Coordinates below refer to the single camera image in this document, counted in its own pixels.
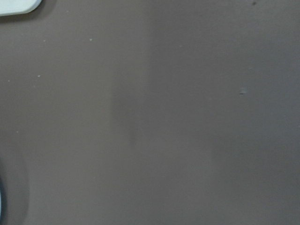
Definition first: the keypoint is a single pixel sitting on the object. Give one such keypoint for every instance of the white rectangular tray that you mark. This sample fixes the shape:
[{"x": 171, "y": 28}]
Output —
[{"x": 17, "y": 7}]

